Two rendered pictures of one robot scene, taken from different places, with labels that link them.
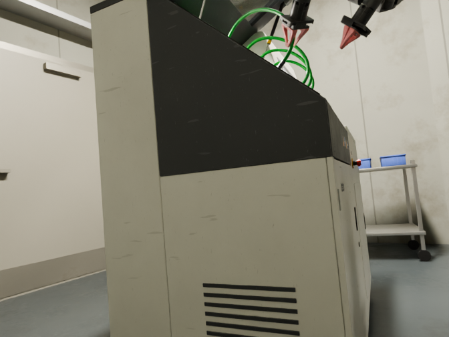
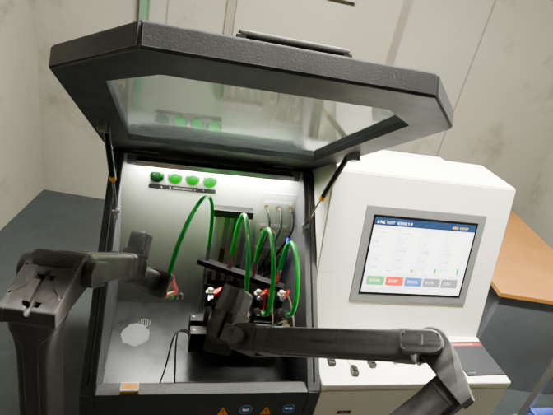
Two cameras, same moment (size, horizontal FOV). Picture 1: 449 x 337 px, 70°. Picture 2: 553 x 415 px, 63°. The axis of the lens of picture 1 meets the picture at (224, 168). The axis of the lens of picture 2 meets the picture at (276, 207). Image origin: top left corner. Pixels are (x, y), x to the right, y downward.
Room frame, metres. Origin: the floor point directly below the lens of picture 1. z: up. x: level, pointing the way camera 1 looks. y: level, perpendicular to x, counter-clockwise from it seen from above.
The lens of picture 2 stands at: (0.64, -1.19, 2.05)
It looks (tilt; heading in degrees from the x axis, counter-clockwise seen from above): 26 degrees down; 49
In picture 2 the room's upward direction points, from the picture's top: 12 degrees clockwise
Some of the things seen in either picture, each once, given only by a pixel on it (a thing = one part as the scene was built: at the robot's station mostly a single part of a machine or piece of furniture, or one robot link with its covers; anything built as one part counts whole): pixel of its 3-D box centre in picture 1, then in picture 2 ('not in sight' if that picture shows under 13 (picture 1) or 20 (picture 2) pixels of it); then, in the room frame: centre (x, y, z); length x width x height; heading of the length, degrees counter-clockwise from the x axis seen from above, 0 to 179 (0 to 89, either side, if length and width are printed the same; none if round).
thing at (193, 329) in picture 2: not in sight; (236, 340); (1.41, -0.26, 0.91); 0.34 x 0.10 x 0.15; 155
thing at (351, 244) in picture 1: (353, 256); not in sight; (1.19, -0.44, 0.44); 0.65 x 0.02 x 0.68; 155
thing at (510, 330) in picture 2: not in sight; (482, 281); (3.78, -0.07, 0.37); 1.38 x 0.72 x 0.74; 55
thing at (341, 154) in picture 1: (335, 141); (204, 405); (1.20, -0.43, 0.87); 0.62 x 0.04 x 0.16; 155
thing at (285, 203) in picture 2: not in sight; (272, 230); (1.63, -0.07, 1.20); 0.13 x 0.03 x 0.31; 155
